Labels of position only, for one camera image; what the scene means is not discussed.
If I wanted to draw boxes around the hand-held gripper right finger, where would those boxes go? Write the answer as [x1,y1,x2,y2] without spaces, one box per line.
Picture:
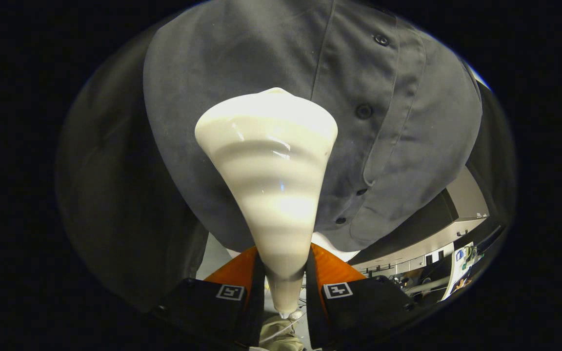
[305,242,416,349]

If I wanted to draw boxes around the white side desk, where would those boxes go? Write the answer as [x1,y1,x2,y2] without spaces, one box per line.
[449,241,487,296]

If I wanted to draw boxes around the white mannequin torso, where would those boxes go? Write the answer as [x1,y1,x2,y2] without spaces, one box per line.
[226,231,361,263]

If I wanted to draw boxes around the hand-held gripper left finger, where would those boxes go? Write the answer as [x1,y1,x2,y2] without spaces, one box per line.
[152,245,266,349]

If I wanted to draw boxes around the person's beige trousers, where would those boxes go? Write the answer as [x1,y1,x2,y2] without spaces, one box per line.
[260,314,305,350]

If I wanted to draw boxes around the white garment steamer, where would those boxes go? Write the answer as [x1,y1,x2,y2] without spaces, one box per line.
[195,87,339,315]

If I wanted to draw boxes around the grey cabinet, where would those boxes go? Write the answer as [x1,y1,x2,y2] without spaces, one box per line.
[348,166,490,279]

